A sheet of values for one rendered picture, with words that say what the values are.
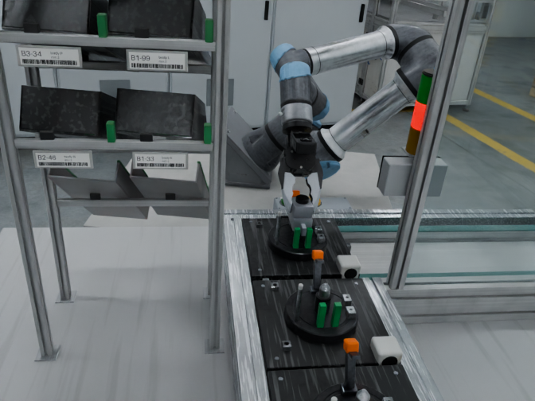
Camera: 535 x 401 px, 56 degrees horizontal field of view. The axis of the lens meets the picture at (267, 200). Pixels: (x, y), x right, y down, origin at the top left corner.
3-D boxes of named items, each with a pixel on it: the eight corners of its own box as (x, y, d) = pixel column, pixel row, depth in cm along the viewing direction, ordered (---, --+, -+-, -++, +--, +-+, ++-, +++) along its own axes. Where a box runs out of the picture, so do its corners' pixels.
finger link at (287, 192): (287, 216, 119) (293, 179, 121) (291, 212, 114) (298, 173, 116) (274, 214, 119) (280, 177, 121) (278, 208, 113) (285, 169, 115)
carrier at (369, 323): (251, 287, 108) (255, 238, 102) (361, 285, 111) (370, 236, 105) (266, 377, 87) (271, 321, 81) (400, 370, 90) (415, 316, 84)
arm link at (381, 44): (419, 5, 149) (271, 38, 132) (439, 31, 145) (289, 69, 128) (404, 35, 159) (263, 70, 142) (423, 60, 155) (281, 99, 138)
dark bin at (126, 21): (150, 69, 105) (153, 33, 105) (213, 75, 105) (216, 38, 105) (106, 33, 77) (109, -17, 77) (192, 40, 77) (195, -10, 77)
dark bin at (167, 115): (154, 142, 113) (156, 108, 112) (212, 146, 113) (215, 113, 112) (114, 132, 85) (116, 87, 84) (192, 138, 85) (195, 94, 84)
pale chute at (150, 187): (157, 214, 124) (159, 196, 125) (210, 219, 124) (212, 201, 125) (128, 177, 97) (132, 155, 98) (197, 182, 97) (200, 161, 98)
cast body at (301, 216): (287, 216, 120) (290, 190, 117) (306, 216, 121) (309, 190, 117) (294, 235, 113) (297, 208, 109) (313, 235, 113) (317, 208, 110)
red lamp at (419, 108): (406, 122, 98) (411, 97, 96) (431, 122, 99) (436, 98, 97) (416, 131, 94) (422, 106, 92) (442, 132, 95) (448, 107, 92)
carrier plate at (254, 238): (241, 224, 130) (242, 217, 129) (333, 223, 133) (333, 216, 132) (251, 283, 109) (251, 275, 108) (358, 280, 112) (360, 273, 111)
